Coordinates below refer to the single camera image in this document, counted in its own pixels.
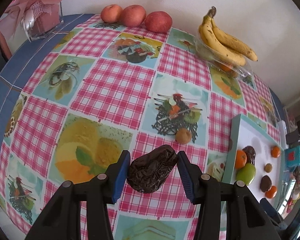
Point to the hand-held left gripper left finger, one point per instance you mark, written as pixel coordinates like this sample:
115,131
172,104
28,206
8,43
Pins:
121,175

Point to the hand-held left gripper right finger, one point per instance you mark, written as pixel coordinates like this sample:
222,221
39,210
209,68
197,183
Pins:
187,177

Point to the elongated dark wrinkled passion fruit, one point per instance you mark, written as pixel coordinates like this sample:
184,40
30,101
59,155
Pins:
152,170

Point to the green fruit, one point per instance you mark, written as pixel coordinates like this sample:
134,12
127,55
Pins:
246,174
203,51

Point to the large orange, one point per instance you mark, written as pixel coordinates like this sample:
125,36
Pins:
240,158

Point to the medium orange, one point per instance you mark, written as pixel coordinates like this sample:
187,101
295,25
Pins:
275,151

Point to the white tray with teal rim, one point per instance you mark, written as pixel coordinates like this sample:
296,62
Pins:
255,135

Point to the round brown fruit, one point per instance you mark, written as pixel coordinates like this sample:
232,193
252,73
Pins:
183,135

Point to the small brown fruit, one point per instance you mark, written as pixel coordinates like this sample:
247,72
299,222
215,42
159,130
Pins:
268,167

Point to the teal box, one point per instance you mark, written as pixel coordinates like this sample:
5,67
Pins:
293,158

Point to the black object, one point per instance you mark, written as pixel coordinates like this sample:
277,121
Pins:
292,137

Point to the white box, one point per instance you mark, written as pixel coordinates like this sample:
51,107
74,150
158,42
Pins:
282,127

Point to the pink checked printed tablecloth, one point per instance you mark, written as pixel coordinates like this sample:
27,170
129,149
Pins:
110,85

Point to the small orange in container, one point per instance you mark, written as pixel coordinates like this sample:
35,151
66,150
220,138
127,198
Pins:
225,67

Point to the clear plastic container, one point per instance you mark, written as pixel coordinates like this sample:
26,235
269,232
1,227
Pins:
242,71

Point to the green fruit in container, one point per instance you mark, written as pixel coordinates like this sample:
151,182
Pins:
203,51

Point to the bunch of yellow bananas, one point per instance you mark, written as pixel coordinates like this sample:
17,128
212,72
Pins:
235,45
216,48

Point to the large red apple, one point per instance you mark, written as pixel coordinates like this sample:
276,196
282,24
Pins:
158,21

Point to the medium red apple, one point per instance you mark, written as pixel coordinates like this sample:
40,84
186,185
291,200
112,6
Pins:
133,15

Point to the small red apple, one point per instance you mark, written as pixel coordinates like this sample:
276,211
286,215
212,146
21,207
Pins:
111,13

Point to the clear acrylic box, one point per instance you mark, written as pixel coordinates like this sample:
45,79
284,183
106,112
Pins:
47,22

